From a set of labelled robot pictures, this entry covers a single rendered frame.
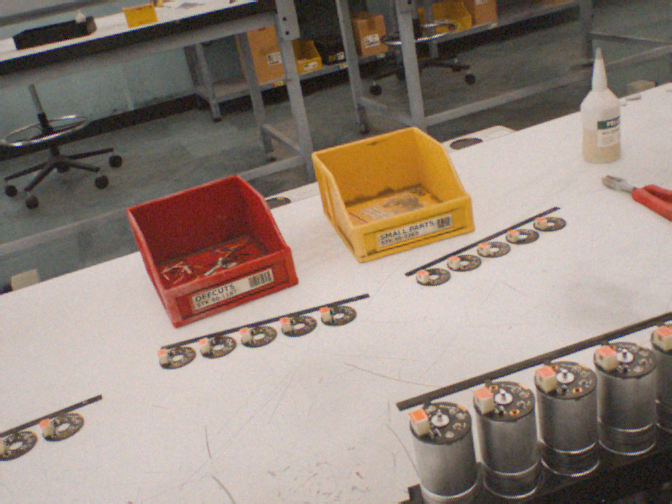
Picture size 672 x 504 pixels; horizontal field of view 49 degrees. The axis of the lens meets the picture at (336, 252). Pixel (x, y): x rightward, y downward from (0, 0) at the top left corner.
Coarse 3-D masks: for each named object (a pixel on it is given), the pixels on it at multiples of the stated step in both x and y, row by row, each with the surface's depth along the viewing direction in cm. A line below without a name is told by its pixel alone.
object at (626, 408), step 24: (624, 360) 31; (600, 384) 31; (624, 384) 30; (648, 384) 30; (600, 408) 32; (624, 408) 31; (648, 408) 31; (600, 432) 32; (624, 432) 31; (648, 432) 31
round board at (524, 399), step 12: (492, 384) 31; (504, 384) 31; (516, 384) 31; (516, 396) 30; (528, 396) 30; (504, 408) 30; (516, 408) 29; (528, 408) 29; (492, 420) 29; (504, 420) 29
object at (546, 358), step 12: (636, 324) 33; (648, 324) 33; (660, 324) 33; (600, 336) 33; (612, 336) 33; (564, 348) 32; (576, 348) 32; (528, 360) 32; (540, 360) 32; (552, 360) 32; (492, 372) 32; (504, 372) 32; (516, 372) 32; (456, 384) 32; (468, 384) 31; (480, 384) 31; (420, 396) 31; (432, 396) 31; (444, 396) 31; (408, 408) 31
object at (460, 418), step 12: (444, 408) 30; (456, 408) 30; (456, 420) 29; (468, 420) 29; (432, 432) 29; (444, 432) 29; (456, 432) 29; (468, 432) 29; (432, 444) 29; (444, 444) 28
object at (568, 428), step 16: (544, 400) 30; (560, 400) 30; (576, 400) 30; (592, 400) 30; (544, 416) 31; (560, 416) 30; (576, 416) 30; (592, 416) 30; (544, 432) 31; (560, 432) 30; (576, 432) 30; (592, 432) 31; (544, 448) 32; (560, 448) 31; (576, 448) 31; (592, 448) 31; (544, 464) 32; (560, 464) 31; (576, 464) 31; (592, 464) 31
